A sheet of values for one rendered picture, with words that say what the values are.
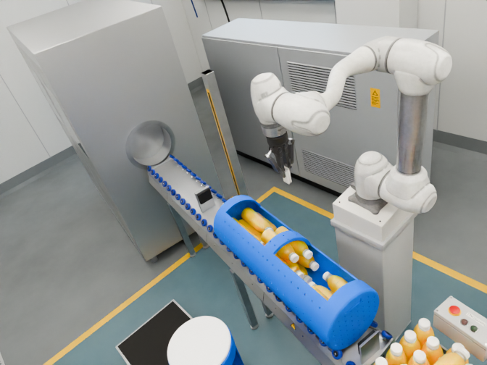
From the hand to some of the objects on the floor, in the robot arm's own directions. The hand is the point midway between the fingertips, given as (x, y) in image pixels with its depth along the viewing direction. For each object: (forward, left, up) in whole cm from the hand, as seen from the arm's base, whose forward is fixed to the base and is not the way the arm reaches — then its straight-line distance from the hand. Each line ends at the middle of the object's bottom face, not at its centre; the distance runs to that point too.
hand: (286, 174), depth 151 cm
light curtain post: (-24, -100, -169) cm, 197 cm away
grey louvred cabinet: (-144, -152, -180) cm, 275 cm away
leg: (+12, -156, -168) cm, 230 cm away
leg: (+18, -58, -164) cm, 175 cm away
